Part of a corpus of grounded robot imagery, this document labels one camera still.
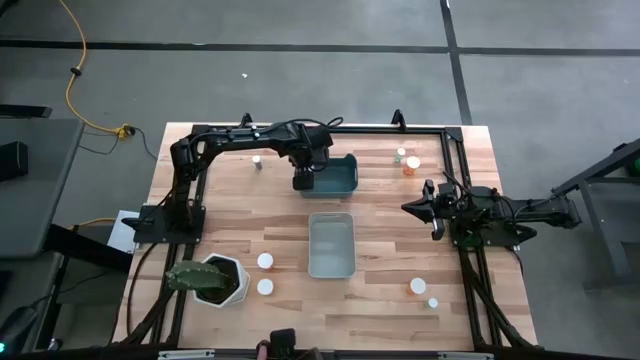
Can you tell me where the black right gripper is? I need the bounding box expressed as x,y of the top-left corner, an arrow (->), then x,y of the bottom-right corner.
402,179 -> 459,242

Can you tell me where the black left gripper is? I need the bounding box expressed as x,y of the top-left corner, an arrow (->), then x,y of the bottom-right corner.
287,143 -> 332,192

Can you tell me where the teal plastic bin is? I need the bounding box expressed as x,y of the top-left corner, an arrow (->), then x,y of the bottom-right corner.
298,152 -> 360,200

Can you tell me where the white plastic bin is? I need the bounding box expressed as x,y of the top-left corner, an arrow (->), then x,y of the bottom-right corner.
307,211 -> 357,280

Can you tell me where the white hexagonal plant pot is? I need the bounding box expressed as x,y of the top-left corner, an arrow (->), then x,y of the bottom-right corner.
192,252 -> 251,309

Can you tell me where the green cactus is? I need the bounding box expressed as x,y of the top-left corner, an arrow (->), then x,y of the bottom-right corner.
165,259 -> 232,293

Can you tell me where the black metal stand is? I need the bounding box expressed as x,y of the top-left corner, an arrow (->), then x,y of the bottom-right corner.
551,137 -> 640,291

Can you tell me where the white paper sheet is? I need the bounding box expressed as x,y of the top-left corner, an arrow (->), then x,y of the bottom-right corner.
106,209 -> 142,255

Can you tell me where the grey side table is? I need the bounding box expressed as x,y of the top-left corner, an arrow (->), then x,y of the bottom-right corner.
0,117 -> 85,259

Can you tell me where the black box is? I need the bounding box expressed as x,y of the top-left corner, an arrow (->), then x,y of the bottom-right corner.
0,140 -> 29,182

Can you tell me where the black aluminium table frame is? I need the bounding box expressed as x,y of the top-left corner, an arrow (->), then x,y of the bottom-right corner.
119,123 -> 539,351

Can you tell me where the black table-level camera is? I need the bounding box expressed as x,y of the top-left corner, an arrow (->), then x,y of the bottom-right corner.
268,327 -> 297,354

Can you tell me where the yellow extension cable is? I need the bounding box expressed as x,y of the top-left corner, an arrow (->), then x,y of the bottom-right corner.
58,0 -> 136,139

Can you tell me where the short yellow cable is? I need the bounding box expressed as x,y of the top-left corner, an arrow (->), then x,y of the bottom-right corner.
68,216 -> 119,232

